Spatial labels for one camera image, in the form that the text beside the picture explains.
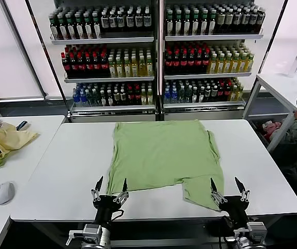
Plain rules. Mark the pink white garment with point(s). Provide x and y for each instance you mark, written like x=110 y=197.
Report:
x=271 y=127

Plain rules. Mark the white side desk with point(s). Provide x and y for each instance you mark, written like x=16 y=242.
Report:
x=44 y=129

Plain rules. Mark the small yellow juice bottle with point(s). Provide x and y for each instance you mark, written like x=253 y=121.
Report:
x=143 y=99
x=239 y=96
x=233 y=96
x=150 y=99

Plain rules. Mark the black laundry basket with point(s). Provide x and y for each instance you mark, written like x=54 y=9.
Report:
x=265 y=137

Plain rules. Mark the small blue water bottle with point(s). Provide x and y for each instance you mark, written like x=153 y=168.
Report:
x=76 y=99
x=174 y=96
x=83 y=99
x=167 y=96

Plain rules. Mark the dark tea bottle green cap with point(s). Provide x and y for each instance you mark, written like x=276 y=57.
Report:
x=71 y=28
x=54 y=28
x=79 y=28
x=62 y=28
x=178 y=26
x=195 y=26
x=169 y=26
x=96 y=28
x=87 y=28
x=212 y=26
x=187 y=26
x=204 y=26

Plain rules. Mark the black white striped object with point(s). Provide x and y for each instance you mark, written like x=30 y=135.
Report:
x=21 y=125

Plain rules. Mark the white computer mouse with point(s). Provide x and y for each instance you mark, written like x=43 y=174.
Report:
x=4 y=193

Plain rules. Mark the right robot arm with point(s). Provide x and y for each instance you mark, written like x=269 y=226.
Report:
x=255 y=230

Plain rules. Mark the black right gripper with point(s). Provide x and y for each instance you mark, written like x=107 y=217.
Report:
x=235 y=203

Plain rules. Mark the plain green t-shirt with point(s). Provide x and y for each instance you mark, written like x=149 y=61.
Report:
x=163 y=155

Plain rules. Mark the small brown label bottle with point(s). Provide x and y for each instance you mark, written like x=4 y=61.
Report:
x=116 y=99
x=213 y=96
x=123 y=99
x=208 y=96

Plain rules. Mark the small green tinted bottle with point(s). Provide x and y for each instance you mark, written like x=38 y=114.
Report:
x=95 y=99
x=187 y=96
x=180 y=96
x=89 y=99

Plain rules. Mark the beverage display shelf unit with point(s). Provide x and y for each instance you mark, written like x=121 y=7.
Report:
x=202 y=116
x=112 y=118

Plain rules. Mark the dark drink bottle white label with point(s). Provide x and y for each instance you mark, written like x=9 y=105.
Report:
x=130 y=22
x=121 y=22
x=147 y=22
x=113 y=22
x=105 y=22
x=139 y=22

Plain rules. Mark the small dark bottle white cap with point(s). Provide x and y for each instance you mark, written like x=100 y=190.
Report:
x=195 y=96
x=110 y=99
x=102 y=99
x=201 y=96

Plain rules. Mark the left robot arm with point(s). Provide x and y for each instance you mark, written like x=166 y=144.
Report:
x=93 y=232

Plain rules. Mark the dark drink bottle beige label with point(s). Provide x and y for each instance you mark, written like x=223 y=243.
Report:
x=253 y=20
x=229 y=20
x=237 y=20
x=245 y=20
x=261 y=20
x=220 y=20

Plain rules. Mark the pale yellow garment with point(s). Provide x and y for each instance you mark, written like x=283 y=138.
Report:
x=11 y=137

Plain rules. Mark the white table metal legs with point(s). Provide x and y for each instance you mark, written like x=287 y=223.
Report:
x=275 y=80

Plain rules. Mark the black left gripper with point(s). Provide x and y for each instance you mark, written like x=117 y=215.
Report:
x=106 y=201

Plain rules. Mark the small cola bottle red cap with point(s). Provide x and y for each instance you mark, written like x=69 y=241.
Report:
x=220 y=96
x=227 y=96
x=130 y=99
x=137 y=99

